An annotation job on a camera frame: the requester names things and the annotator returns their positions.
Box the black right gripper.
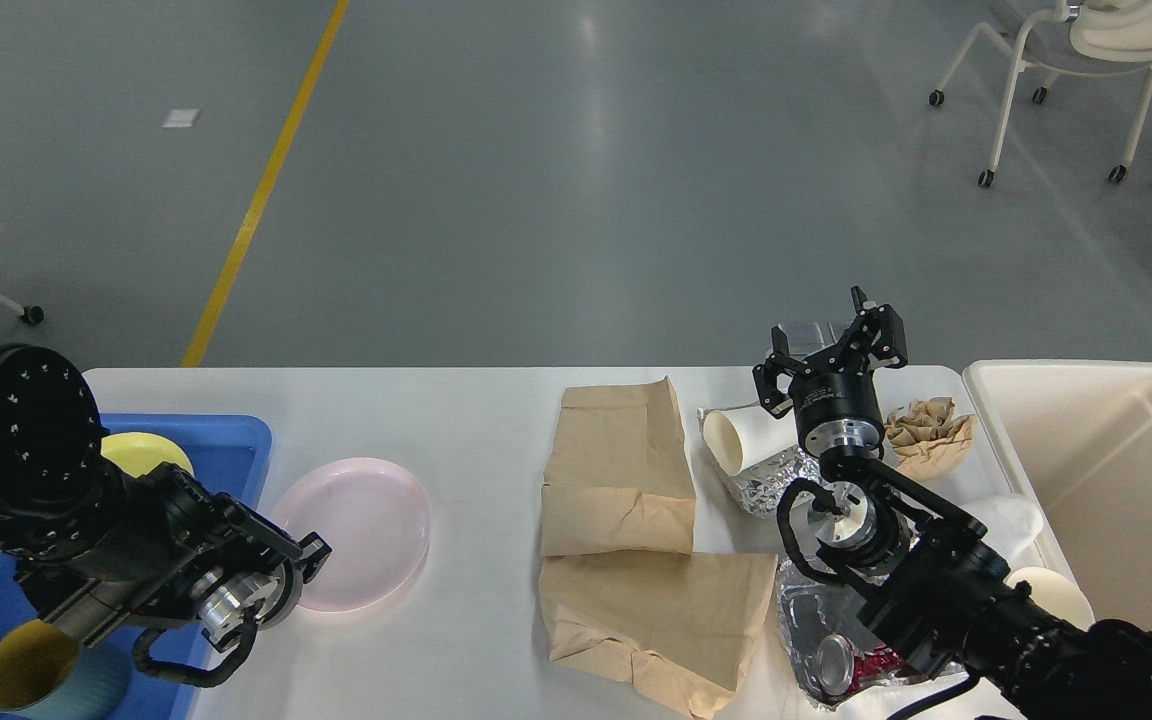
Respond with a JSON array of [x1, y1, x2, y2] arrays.
[[753, 288, 909, 460]]

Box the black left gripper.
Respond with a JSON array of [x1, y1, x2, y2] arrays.
[[198, 532, 332, 653]]

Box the pink plate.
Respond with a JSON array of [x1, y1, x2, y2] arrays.
[[271, 457, 433, 612]]

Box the teal mug yellow inside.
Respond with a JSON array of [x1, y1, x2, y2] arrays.
[[0, 620, 132, 719]]

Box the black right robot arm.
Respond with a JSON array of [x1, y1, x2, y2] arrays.
[[751, 287, 1152, 719]]

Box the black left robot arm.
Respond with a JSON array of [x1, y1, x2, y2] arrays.
[[0, 344, 332, 688]]

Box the white paper cup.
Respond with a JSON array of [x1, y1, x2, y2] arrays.
[[1005, 566, 1096, 632], [700, 406, 799, 477]]

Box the crumpled brown paper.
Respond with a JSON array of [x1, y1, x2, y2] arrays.
[[884, 397, 977, 484]]

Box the crumpled aluminium foil upper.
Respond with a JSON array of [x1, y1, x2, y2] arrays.
[[698, 407, 820, 518]]

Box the crumpled aluminium foil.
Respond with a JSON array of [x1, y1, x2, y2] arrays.
[[774, 559, 967, 717], [698, 407, 820, 518]]

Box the yellow plate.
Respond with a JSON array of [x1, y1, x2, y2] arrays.
[[101, 430, 195, 477]]

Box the crumpled aluminium foil lower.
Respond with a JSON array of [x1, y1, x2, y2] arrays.
[[774, 559, 967, 717]]

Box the upper brown paper bag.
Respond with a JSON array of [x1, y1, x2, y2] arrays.
[[540, 377, 698, 558]]

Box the brown paper bag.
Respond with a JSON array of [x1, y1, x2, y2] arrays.
[[538, 550, 780, 719], [540, 377, 698, 558]]

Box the lower brown paper bag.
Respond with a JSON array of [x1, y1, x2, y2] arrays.
[[538, 550, 780, 719]]

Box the crushed red soda can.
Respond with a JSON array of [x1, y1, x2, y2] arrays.
[[812, 634, 908, 700]]

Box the white plastic bin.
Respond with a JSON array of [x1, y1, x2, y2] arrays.
[[964, 361, 1152, 632]]

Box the white paper cup lower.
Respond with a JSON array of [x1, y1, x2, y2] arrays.
[[1005, 566, 1096, 632]]

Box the white chair on wheels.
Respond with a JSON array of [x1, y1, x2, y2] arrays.
[[929, 1, 1152, 188]]

